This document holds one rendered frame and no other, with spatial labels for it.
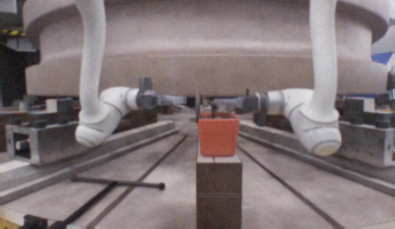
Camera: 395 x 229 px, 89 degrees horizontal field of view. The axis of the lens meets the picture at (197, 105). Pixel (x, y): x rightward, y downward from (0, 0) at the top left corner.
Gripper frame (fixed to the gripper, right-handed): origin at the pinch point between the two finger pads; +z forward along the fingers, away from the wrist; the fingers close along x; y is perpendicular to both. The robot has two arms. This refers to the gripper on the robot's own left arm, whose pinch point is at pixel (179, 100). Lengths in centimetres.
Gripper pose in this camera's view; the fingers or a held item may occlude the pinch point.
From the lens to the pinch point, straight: 76.5
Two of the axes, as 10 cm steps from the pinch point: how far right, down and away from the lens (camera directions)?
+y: 0.1, 10.0, 0.8
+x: -3.9, 0.8, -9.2
